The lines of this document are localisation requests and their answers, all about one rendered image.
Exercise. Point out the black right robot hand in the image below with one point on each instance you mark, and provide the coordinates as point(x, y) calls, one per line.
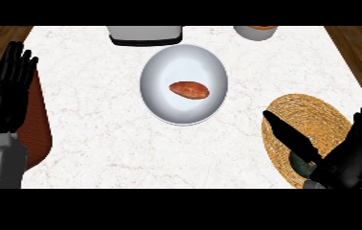
point(341, 166)

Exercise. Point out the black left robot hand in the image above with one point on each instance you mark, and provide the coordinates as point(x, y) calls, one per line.
point(13, 80)

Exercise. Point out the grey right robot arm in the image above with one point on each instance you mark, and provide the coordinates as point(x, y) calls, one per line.
point(313, 185)

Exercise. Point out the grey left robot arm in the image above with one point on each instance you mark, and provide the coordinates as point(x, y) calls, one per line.
point(10, 163)

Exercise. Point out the reddish brown placemat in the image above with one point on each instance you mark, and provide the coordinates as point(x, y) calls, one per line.
point(37, 128)

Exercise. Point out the woven straw placemat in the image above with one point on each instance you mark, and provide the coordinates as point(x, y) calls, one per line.
point(310, 115)

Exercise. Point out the white oval bowl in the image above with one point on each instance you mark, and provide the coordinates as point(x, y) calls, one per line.
point(183, 61)

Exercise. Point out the orange sweet potato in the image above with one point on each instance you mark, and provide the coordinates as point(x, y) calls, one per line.
point(189, 90)

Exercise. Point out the dark green vegetable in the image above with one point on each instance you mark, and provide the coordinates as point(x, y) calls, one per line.
point(299, 166)

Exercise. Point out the grey appliance with black base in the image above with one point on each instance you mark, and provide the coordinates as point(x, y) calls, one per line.
point(143, 34)

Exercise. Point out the grey round cup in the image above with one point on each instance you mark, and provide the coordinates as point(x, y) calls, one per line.
point(254, 34)

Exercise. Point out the orange contents of cup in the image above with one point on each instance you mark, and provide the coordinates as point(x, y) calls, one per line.
point(262, 27)

